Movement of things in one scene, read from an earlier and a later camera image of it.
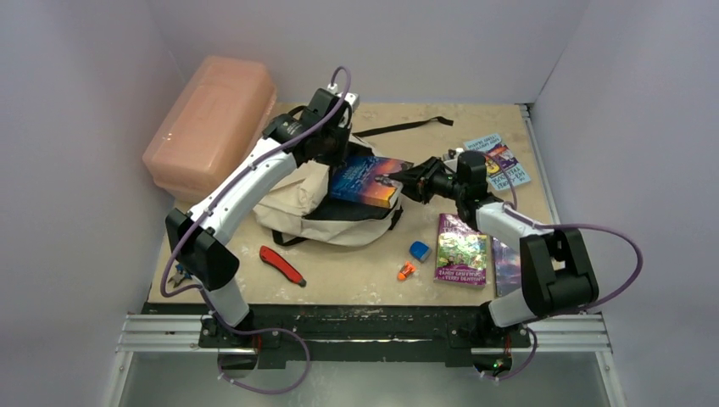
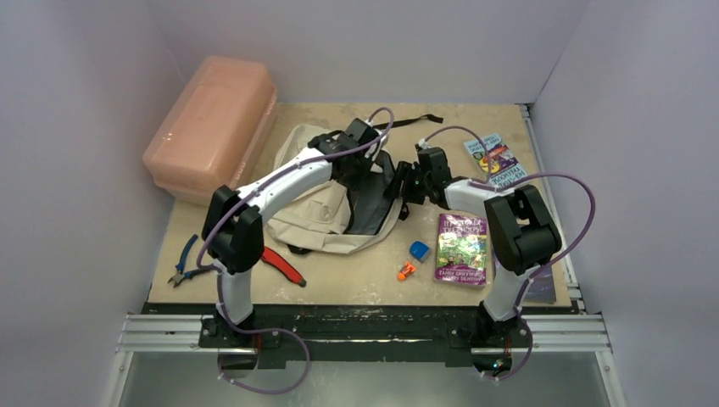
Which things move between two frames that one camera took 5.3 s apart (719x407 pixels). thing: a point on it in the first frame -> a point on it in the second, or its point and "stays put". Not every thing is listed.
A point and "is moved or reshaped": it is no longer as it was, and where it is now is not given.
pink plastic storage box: (220, 108) stays put
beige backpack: (298, 205) is moved or reshaped
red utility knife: (270, 255) stays put
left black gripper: (338, 158) -> (358, 182)
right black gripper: (425, 183) stays put
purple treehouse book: (460, 255) stays put
